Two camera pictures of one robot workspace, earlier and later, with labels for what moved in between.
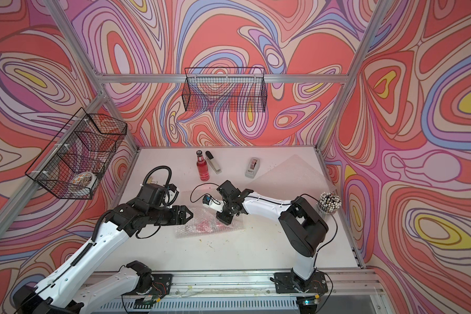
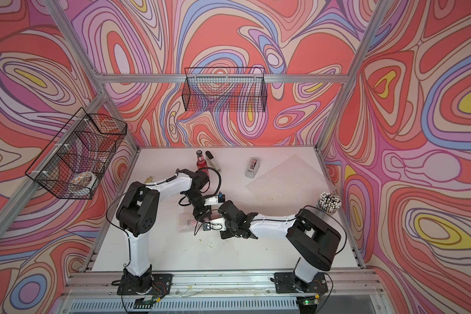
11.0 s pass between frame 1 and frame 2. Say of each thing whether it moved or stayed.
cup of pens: stayed
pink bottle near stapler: stayed
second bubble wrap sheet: stayed
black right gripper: moved
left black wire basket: stayed
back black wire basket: stayed
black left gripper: moved
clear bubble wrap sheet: moved
